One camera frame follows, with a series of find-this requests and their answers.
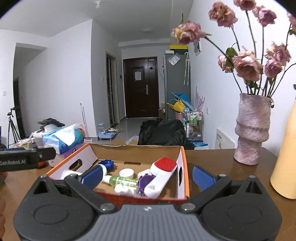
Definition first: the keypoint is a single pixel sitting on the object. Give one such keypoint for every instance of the blue jar lid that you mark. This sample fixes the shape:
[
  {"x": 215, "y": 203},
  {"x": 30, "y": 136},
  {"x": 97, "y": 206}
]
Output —
[{"x": 109, "y": 164}]

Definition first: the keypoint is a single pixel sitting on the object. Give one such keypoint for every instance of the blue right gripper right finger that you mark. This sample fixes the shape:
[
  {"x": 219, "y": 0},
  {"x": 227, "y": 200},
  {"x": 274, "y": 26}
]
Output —
[{"x": 202, "y": 178}]

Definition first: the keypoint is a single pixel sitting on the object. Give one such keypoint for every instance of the clear glass cup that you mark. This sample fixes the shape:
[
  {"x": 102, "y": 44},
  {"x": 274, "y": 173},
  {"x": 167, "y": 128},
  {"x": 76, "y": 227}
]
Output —
[{"x": 38, "y": 141}]

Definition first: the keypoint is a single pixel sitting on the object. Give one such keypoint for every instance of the black bag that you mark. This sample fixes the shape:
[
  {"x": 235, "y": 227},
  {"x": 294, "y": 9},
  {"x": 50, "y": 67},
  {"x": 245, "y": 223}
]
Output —
[{"x": 163, "y": 133}]

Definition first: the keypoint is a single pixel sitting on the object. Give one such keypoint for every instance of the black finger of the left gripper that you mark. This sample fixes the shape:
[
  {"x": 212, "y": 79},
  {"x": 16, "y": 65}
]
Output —
[{"x": 17, "y": 159}]

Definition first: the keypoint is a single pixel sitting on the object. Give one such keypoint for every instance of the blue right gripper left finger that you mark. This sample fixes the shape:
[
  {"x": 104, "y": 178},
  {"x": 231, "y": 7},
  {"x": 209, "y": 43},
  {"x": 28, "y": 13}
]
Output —
[{"x": 92, "y": 177}]

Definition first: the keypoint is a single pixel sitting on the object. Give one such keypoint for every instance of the orange cardboard box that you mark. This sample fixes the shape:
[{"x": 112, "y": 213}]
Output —
[{"x": 138, "y": 158}]

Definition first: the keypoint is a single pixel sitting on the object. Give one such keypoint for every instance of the white rectangular container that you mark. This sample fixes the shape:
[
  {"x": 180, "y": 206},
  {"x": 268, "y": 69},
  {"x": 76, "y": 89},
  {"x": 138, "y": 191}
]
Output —
[{"x": 66, "y": 173}]

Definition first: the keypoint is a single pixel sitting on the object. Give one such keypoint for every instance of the yellow thermos jug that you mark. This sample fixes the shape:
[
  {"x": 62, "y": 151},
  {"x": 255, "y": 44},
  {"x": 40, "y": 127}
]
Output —
[{"x": 283, "y": 176}]

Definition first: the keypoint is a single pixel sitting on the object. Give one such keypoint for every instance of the green spray bottle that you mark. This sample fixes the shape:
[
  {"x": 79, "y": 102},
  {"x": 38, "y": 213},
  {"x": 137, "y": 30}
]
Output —
[{"x": 117, "y": 180}]

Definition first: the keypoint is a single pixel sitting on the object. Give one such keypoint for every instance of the white ribbed bottle cap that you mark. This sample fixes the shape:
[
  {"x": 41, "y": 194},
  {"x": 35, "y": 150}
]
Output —
[{"x": 126, "y": 173}]

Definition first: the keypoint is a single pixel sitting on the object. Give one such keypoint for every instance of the red white lint brush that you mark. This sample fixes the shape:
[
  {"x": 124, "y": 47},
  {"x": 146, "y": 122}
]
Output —
[{"x": 163, "y": 169}]

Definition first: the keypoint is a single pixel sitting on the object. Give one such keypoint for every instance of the dark wooden door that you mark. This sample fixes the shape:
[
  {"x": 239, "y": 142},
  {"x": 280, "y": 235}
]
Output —
[{"x": 141, "y": 87}]

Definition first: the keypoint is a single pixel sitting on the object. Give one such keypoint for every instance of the dried pink roses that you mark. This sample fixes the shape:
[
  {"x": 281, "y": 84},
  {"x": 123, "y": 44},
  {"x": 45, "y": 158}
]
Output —
[{"x": 261, "y": 74}]

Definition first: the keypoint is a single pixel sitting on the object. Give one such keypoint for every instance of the camera tripod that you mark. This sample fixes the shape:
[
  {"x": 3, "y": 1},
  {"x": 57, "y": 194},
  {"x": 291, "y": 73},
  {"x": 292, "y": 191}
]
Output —
[{"x": 12, "y": 131}]

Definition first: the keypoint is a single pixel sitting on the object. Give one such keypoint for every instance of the metal trolley rack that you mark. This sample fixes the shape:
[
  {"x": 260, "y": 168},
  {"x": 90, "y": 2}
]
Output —
[{"x": 194, "y": 125}]

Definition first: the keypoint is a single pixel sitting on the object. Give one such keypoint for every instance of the blue tissue pack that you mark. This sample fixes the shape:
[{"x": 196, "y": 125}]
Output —
[{"x": 63, "y": 139}]

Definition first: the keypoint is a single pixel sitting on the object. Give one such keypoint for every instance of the pink textured vase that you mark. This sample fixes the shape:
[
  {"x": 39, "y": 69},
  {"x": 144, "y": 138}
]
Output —
[{"x": 252, "y": 127}]

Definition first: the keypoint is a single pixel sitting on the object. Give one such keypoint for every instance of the white spray bottle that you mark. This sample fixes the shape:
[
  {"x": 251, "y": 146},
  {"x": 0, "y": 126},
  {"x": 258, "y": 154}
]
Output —
[{"x": 125, "y": 190}]

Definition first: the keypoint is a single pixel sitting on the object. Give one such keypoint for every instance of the grey refrigerator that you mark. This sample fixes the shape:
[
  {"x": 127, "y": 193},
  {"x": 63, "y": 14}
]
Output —
[{"x": 174, "y": 80}]

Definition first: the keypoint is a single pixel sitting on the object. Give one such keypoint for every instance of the purple jar lid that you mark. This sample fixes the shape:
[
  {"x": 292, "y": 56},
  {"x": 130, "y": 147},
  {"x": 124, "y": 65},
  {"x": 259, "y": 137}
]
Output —
[{"x": 143, "y": 181}]

